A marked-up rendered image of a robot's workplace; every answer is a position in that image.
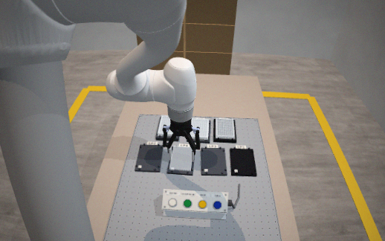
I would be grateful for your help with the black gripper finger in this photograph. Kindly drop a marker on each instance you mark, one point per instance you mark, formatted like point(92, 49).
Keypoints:
point(191, 141)
point(169, 144)

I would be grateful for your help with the white button panel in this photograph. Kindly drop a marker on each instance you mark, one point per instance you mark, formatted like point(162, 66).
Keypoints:
point(181, 202)

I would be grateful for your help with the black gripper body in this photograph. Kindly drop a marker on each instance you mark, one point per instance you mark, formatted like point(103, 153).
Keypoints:
point(187, 126)

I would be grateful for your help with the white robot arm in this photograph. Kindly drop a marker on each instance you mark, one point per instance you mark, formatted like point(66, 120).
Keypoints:
point(35, 131)

